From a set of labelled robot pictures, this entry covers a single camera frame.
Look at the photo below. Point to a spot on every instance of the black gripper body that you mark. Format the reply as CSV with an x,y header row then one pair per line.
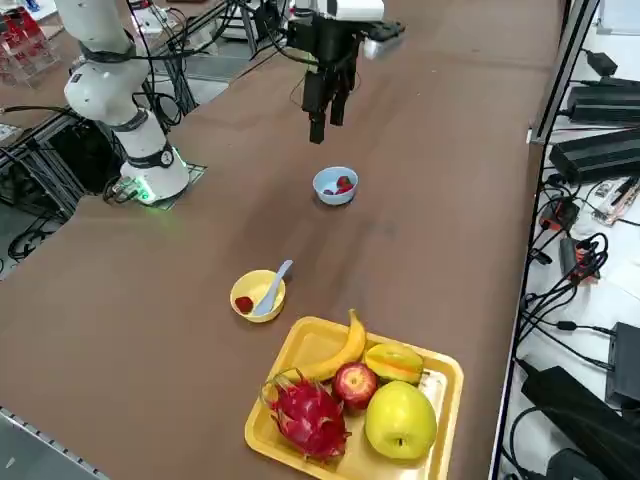
x,y
325,42

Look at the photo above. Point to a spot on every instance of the pale blue plastic spoon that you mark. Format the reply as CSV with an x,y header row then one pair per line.
x,y
267,297

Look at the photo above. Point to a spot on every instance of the light blue bowl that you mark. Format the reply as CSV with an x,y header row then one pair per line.
x,y
335,199

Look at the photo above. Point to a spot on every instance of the yellow bowl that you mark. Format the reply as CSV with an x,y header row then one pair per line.
x,y
262,287

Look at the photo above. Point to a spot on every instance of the white appliance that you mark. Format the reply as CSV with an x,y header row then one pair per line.
x,y
232,30

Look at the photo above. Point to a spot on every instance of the yellow plastic tray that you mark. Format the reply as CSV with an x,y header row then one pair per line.
x,y
310,340

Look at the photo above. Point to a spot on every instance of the black metal rack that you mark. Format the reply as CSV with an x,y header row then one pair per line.
x,y
75,150

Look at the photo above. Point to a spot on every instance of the yellow banana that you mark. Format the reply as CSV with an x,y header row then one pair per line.
x,y
345,350

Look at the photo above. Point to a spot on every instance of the red and black device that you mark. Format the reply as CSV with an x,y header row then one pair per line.
x,y
562,212

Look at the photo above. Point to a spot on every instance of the long black power supply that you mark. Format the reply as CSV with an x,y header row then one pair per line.
x,y
595,152
605,102

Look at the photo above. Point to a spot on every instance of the small black power adapter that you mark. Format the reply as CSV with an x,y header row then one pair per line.
x,y
602,62

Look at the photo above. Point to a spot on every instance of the yellow star fruit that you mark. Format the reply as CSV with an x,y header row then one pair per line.
x,y
392,362

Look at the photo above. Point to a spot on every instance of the red apple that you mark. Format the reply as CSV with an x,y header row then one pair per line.
x,y
352,385

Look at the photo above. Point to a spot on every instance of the orange and black device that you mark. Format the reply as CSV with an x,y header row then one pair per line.
x,y
582,260

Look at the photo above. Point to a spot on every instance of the small circuit board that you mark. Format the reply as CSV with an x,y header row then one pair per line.
x,y
617,200

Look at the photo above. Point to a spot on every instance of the clear acrylic shelf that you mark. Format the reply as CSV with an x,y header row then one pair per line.
x,y
22,50

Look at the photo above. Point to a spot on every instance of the pink dragon fruit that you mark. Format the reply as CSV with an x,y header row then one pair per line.
x,y
305,415

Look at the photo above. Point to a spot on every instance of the large yellow-green apple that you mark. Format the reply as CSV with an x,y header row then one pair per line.
x,y
400,415

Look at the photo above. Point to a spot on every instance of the large black power adapter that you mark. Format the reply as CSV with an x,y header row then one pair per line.
x,y
565,400

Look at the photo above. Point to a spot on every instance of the black box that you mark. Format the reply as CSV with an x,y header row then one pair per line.
x,y
625,365

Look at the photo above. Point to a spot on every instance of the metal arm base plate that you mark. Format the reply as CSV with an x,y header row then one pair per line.
x,y
197,172

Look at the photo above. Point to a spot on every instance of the aluminium frame post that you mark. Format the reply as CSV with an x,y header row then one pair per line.
x,y
565,65

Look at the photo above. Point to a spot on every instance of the aluminium rail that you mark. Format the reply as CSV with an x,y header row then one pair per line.
x,y
30,435

